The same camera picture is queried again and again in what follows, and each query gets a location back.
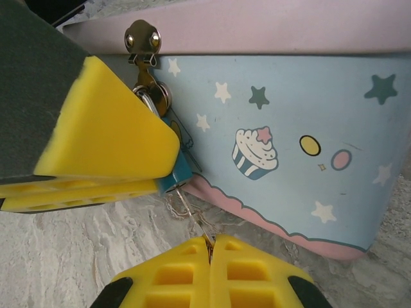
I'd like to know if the silver box latch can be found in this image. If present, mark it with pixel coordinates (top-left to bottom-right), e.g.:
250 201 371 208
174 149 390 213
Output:
123 19 175 116

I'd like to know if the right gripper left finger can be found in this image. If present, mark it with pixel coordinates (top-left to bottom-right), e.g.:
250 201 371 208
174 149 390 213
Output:
91 235 213 308

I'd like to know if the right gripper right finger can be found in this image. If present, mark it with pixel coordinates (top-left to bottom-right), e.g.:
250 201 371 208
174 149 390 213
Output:
208 233 337 308

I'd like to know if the small blue padlock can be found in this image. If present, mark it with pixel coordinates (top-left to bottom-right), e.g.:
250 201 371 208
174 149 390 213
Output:
132 82 194 197

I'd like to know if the blue cartoon tin box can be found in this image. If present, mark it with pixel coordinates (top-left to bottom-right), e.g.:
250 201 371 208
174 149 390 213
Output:
53 0 411 261

